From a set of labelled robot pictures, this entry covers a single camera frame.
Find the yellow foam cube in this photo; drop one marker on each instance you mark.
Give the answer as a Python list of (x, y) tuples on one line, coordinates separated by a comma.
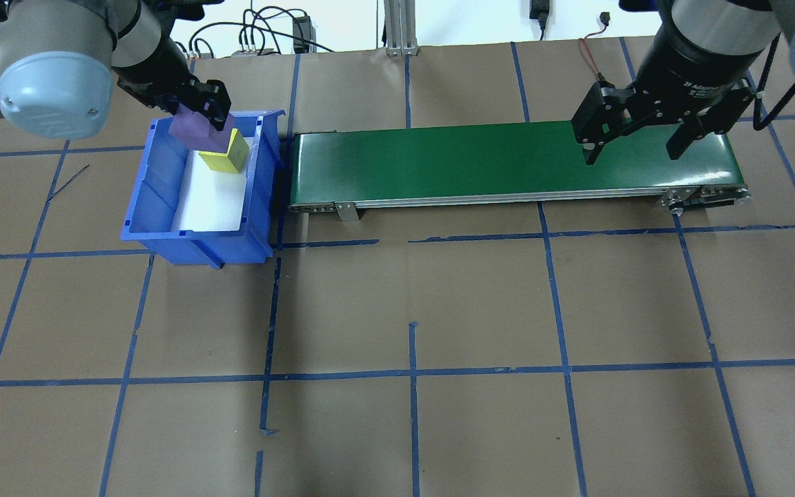
[(221, 162)]

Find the grey power strip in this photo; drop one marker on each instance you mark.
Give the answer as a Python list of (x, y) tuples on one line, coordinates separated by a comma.
[(256, 52)]

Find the blue plastic bin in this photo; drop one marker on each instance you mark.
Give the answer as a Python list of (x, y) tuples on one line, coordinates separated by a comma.
[(152, 207)]

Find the white foam liner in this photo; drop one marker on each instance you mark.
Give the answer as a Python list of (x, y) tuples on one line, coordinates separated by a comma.
[(208, 200)]

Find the aluminium frame post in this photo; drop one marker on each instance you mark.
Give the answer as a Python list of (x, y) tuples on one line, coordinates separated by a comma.
[(401, 27)]

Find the purple foam cube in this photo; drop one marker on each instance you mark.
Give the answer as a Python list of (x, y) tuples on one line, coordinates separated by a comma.
[(194, 134)]

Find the black hanging plug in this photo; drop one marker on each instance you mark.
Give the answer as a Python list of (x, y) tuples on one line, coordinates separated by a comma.
[(540, 10)]

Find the green belt conveyor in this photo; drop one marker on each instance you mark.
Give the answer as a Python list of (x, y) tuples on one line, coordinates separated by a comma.
[(473, 162)]

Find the black power adapter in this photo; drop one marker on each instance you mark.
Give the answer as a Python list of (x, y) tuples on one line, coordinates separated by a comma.
[(301, 33)]

